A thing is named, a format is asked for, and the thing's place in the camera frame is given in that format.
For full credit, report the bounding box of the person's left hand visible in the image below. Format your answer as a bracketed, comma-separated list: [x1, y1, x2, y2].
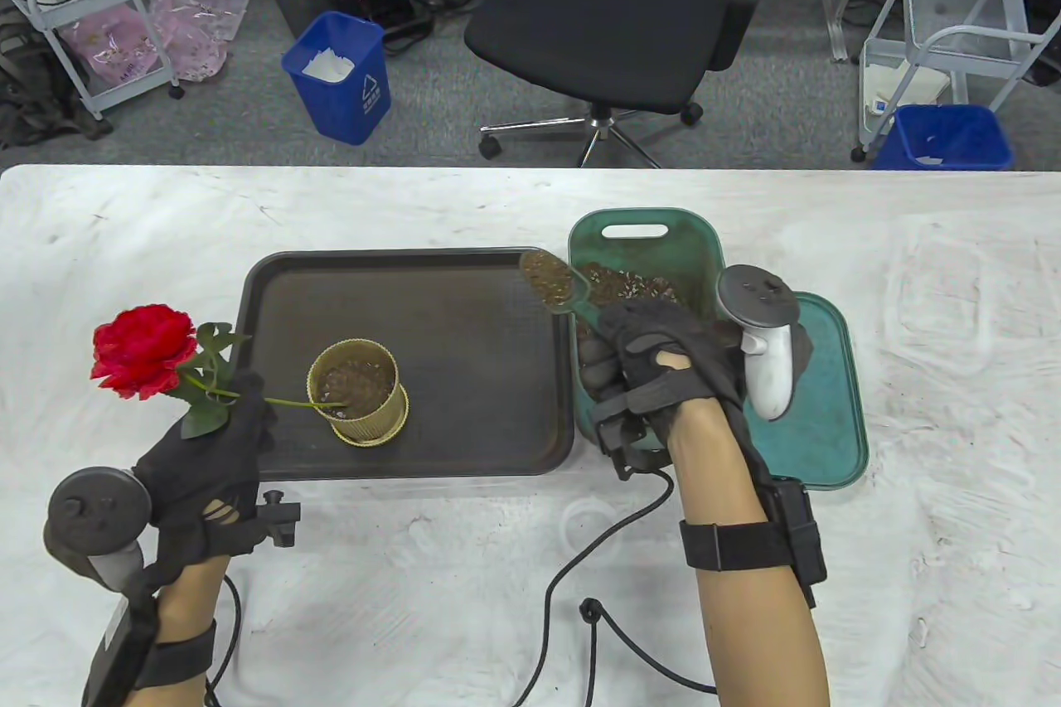
[133, 370, 279, 588]

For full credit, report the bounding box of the person's right hand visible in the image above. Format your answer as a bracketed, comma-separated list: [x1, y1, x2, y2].
[578, 301, 776, 484]

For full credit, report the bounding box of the brown potting mix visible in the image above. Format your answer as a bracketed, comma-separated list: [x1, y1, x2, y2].
[319, 359, 395, 418]
[576, 261, 705, 310]

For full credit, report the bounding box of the green garden trowel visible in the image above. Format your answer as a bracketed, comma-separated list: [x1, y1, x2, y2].
[520, 249, 602, 327]

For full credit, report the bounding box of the red artificial rose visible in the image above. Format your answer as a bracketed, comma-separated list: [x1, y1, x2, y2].
[91, 305, 349, 438]

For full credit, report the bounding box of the teal plastic bin lid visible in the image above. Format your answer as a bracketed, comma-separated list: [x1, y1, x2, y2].
[742, 288, 870, 491]

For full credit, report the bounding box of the person's right forearm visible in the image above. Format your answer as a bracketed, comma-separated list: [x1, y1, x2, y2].
[667, 396, 830, 707]

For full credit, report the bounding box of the dark grey handheld controller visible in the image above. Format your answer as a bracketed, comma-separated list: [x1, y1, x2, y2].
[44, 468, 154, 588]

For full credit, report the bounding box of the teal plastic storage bin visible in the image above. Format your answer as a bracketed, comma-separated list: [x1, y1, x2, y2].
[568, 208, 730, 453]

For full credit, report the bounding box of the gold ribbed flower pot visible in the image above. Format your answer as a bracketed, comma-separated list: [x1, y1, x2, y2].
[307, 340, 410, 447]

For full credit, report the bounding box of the dark brown plastic tray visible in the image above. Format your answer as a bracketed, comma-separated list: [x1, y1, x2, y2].
[220, 247, 577, 482]

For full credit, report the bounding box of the plain blue waste bin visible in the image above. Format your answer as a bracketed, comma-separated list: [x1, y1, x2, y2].
[874, 104, 1014, 171]

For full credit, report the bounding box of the black office chair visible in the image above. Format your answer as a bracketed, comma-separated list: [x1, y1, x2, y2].
[448, 0, 784, 167]

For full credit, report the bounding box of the blue bin with white symbol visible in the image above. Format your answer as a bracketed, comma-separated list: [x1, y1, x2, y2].
[281, 11, 392, 146]

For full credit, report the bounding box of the dark backpack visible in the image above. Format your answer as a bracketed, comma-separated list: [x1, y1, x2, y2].
[0, 7, 113, 148]

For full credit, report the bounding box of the white crumpled paper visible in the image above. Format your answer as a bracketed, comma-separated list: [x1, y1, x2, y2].
[300, 48, 357, 82]

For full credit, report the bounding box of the pink plastic bag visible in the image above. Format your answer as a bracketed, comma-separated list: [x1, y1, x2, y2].
[148, 0, 251, 82]
[62, 2, 158, 86]

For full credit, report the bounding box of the black mount bracket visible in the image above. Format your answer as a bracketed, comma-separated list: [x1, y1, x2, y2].
[593, 400, 664, 482]
[261, 490, 302, 549]

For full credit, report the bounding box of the white handled grey controller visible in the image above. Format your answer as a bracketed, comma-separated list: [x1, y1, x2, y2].
[717, 264, 801, 422]

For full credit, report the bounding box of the black cable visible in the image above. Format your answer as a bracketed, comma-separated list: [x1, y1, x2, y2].
[510, 467, 718, 707]
[203, 574, 241, 707]

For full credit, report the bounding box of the black wrist strap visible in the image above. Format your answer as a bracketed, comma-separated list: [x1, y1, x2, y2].
[680, 521, 801, 571]
[137, 620, 218, 690]

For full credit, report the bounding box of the grey wrist camera with label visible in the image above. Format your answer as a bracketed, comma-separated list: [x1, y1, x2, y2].
[80, 595, 158, 707]

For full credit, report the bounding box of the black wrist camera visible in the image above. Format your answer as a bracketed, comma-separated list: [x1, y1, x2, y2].
[767, 479, 828, 608]

